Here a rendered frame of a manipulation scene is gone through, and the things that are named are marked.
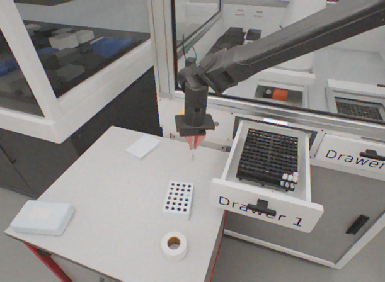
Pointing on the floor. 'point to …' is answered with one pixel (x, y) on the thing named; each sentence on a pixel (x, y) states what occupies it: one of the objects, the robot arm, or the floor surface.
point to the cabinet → (383, 194)
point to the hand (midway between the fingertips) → (192, 146)
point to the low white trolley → (132, 214)
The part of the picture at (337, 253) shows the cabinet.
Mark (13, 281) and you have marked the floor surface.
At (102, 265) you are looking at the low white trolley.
